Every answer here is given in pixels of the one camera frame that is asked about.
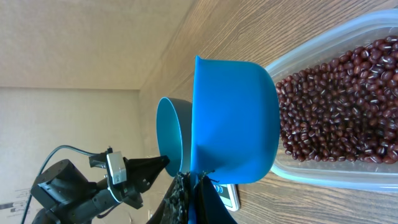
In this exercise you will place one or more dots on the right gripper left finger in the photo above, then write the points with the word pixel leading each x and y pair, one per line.
pixel 173 208

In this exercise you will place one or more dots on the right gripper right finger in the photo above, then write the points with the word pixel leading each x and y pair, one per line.
pixel 209 209

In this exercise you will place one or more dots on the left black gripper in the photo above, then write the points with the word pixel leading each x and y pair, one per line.
pixel 141 174

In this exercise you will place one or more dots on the blue plastic measuring scoop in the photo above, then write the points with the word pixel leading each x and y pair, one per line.
pixel 235 124

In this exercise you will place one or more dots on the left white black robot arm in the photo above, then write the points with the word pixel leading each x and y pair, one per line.
pixel 68 197

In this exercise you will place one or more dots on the white digital kitchen scale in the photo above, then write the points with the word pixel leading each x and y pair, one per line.
pixel 229 196

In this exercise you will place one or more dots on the teal metal bowl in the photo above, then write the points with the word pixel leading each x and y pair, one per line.
pixel 174 133

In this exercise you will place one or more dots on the red adzuki beans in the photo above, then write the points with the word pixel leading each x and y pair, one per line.
pixel 345 109

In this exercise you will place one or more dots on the clear plastic container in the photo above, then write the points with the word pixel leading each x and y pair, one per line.
pixel 357 175

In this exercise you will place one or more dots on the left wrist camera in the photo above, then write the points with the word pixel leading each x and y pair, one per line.
pixel 113 162

